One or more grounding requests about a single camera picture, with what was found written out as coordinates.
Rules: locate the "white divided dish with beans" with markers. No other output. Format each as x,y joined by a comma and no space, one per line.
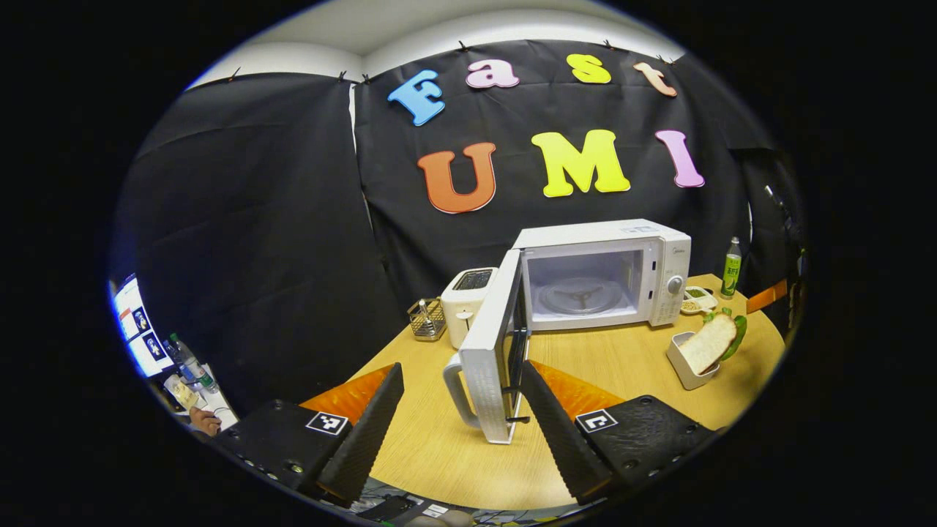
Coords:
699,300

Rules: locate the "clear plastic water bottle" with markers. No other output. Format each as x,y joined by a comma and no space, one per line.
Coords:
194,366

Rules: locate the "white microwave oven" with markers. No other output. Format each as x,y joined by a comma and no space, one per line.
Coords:
585,238

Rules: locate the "green label drink bottle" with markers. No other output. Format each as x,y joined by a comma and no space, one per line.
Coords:
730,274

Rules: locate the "computer monitor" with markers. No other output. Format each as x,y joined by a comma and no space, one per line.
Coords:
139,322

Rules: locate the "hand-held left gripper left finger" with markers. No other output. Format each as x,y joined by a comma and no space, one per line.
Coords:
366,432

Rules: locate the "black backdrop cloth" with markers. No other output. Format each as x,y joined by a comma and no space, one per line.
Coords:
293,219

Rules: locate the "white bread lettuce sandwich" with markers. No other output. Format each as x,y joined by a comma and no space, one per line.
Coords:
706,344

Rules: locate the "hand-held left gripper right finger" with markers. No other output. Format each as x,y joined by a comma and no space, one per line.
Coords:
556,432

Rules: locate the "white toaster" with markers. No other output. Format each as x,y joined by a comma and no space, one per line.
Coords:
468,315

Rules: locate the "white rectangular container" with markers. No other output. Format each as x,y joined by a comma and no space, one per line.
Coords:
681,362

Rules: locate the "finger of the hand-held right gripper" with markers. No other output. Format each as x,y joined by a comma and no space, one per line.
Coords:
767,297

